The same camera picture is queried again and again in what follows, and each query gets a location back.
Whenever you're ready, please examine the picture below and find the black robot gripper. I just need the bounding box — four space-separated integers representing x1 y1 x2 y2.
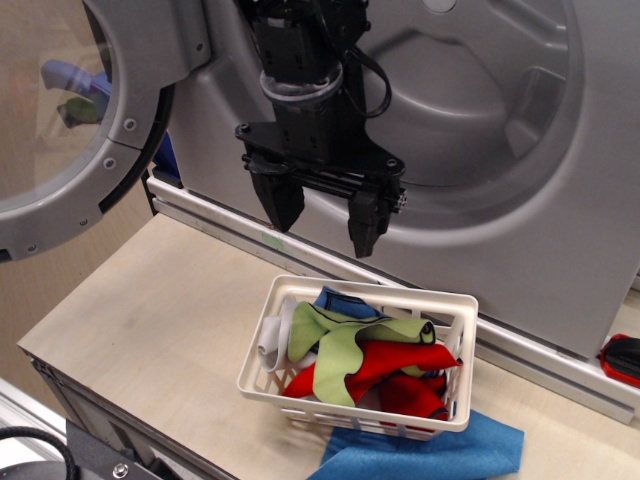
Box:
235 96 406 258

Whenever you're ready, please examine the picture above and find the blue felt cloth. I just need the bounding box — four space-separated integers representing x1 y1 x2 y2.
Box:
311 411 525 479
314 286 385 320

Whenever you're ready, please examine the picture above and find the green felt cloth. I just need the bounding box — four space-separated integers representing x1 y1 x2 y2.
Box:
284 302 436 407

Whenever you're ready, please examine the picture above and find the white felt cloth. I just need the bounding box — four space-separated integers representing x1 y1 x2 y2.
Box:
257 296 297 372

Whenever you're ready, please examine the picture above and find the red felt cloth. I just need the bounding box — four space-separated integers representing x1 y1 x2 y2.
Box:
283 340 460 407

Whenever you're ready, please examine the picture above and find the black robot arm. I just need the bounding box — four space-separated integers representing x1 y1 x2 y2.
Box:
235 1 406 258

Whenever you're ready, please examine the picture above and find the green tape piece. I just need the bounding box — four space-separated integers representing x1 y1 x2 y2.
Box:
261 232 287 253

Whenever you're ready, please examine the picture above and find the blue block behind door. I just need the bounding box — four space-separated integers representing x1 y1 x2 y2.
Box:
152 132 180 180

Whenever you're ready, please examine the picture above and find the red cloth with dark trim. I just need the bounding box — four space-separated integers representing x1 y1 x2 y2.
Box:
378 374 449 421

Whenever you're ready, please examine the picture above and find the grey round washer door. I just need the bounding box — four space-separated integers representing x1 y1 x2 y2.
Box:
1 1 211 262

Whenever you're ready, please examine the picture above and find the blue felt cloth under basket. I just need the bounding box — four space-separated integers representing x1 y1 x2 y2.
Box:
311 411 525 479

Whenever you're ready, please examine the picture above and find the red and black tool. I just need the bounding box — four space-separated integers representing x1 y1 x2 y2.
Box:
598 334 639 388

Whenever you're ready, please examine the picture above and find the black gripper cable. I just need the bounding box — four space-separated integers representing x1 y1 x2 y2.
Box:
344 45 393 120

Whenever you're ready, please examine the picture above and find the aluminium profile rail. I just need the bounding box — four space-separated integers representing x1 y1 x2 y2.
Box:
146 176 639 424

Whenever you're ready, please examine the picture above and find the black metal bracket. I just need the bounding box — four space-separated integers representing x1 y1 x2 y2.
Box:
66 420 179 480

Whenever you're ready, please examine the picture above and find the black braided cable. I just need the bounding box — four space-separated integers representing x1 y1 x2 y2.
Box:
0 425 80 480

